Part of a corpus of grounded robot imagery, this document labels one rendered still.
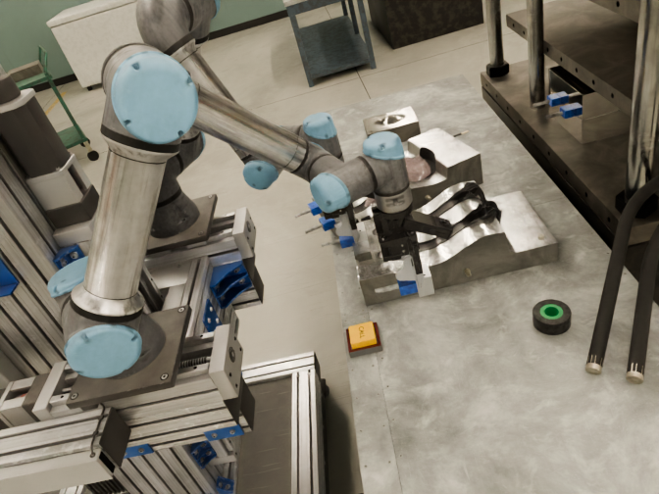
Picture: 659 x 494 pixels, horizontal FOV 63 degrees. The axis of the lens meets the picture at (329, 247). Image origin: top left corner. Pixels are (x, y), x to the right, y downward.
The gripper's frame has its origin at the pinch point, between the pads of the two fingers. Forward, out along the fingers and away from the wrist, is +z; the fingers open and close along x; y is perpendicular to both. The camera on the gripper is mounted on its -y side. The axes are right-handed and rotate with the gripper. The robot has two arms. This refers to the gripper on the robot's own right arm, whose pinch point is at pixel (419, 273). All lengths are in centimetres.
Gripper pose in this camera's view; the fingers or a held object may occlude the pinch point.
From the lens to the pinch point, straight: 124.8
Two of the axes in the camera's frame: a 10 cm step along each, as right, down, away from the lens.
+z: 2.5, 7.8, 5.8
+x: 0.7, 5.8, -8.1
